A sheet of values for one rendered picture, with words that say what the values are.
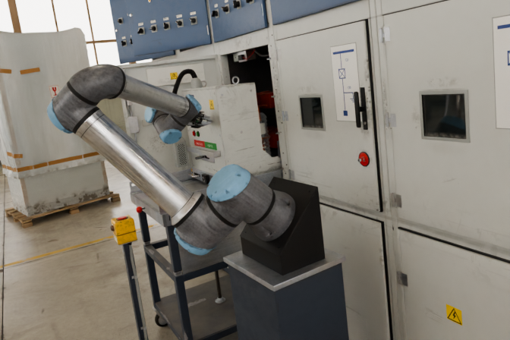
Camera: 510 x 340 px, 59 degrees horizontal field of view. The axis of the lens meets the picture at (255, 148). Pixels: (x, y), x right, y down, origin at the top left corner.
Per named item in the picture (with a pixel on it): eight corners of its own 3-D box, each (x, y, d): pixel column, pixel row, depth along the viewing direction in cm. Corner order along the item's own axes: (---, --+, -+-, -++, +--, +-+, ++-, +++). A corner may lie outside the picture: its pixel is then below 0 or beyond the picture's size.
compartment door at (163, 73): (135, 184, 283) (115, 66, 271) (231, 167, 300) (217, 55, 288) (136, 187, 276) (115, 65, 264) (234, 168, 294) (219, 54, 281)
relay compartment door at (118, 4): (171, 55, 342) (159, -21, 333) (116, 64, 377) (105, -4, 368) (176, 55, 346) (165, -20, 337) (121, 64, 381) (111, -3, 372)
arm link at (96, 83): (85, 46, 142) (194, 92, 204) (61, 75, 145) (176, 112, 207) (103, 70, 138) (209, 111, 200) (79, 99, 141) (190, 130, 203)
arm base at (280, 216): (304, 202, 158) (285, 187, 153) (275, 248, 155) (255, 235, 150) (276, 190, 174) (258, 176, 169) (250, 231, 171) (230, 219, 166)
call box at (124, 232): (118, 246, 187) (114, 222, 185) (114, 240, 194) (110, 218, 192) (137, 240, 190) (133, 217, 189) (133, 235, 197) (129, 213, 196)
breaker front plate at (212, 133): (225, 182, 228) (213, 88, 220) (192, 170, 270) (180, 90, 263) (228, 181, 229) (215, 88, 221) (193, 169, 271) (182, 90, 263)
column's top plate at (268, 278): (346, 260, 162) (345, 255, 162) (274, 291, 146) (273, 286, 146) (288, 237, 192) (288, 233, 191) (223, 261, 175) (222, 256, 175)
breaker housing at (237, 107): (228, 182, 228) (215, 86, 220) (193, 169, 271) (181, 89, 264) (310, 162, 251) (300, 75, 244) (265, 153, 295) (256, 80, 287)
